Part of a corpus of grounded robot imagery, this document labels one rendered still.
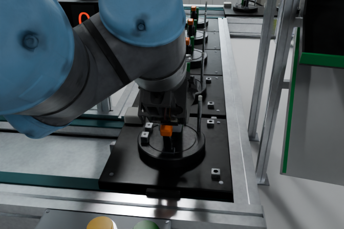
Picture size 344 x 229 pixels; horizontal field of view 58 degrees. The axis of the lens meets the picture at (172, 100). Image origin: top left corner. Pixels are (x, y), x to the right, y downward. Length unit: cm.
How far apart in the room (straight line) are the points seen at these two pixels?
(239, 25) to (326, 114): 120
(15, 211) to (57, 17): 49
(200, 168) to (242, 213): 11
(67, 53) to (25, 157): 62
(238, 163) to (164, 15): 43
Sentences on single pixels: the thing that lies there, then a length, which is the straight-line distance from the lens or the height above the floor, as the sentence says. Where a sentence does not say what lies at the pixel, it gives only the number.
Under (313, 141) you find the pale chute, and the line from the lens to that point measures 61.
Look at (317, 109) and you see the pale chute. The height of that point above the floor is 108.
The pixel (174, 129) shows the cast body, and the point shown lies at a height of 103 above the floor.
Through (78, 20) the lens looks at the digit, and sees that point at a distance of 69.
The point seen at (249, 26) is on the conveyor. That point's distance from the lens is 177.
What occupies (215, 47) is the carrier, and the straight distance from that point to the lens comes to 123.
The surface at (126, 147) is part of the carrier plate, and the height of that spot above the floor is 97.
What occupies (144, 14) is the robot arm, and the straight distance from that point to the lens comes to 27.
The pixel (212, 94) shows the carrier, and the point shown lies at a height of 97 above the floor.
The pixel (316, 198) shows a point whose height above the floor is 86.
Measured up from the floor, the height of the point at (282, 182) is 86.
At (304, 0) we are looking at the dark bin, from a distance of 57.
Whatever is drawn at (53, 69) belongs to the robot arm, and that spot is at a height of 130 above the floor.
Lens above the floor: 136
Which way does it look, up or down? 28 degrees down
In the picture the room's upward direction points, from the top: straight up
